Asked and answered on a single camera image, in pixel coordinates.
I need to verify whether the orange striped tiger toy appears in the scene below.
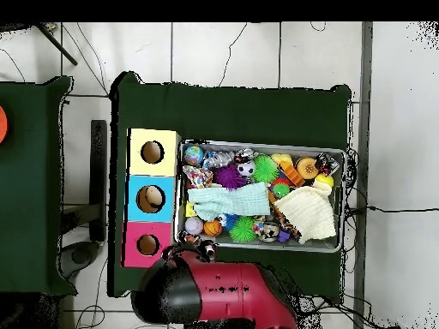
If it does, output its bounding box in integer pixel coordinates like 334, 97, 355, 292
177, 232, 201, 246

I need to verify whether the wooden box with three holes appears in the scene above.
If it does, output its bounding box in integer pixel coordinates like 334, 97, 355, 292
120, 128, 182, 269

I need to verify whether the shallow metal mesh bin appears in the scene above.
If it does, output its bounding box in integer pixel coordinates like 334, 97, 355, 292
173, 138, 346, 254

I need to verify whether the white baseball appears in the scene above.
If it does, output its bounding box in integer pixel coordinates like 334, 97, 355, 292
183, 216, 205, 236

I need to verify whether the mint green waffle cloth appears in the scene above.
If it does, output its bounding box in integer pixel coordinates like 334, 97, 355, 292
187, 181, 272, 222

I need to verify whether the colourful heart print cloth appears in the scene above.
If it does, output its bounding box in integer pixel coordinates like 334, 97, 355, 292
182, 164, 214, 189

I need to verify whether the purple spiky ball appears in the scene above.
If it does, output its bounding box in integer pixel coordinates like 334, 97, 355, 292
213, 163, 248, 191

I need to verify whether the silver toy robot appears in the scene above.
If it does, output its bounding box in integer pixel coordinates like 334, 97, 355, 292
201, 150, 237, 170

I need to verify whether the globe print ball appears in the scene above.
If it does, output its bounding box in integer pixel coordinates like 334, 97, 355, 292
183, 144, 206, 167

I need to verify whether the green spiky ball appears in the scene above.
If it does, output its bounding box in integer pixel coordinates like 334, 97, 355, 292
252, 153, 280, 184

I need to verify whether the cream waffle cloth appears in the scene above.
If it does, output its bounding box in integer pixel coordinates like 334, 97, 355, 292
273, 180, 338, 243

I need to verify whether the orange plastic block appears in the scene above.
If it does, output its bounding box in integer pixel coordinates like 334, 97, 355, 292
277, 159, 306, 188

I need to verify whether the grey round chair base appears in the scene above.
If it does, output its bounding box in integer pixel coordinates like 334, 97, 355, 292
58, 240, 101, 279

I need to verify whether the toy burger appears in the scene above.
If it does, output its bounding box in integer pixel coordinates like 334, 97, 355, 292
295, 156, 320, 180

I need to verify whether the black upright panel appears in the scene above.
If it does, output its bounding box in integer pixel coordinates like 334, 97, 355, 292
88, 119, 109, 242

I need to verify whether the dark green table cloth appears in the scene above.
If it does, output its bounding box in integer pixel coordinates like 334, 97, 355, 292
0, 75, 77, 296
107, 70, 352, 298

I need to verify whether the orange disc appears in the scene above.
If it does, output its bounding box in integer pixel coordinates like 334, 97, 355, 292
0, 105, 9, 144

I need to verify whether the black slanted rod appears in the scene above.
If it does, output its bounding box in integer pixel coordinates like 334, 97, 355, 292
33, 22, 79, 67

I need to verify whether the black cable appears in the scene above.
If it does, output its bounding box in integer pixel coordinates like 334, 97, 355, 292
346, 204, 439, 214

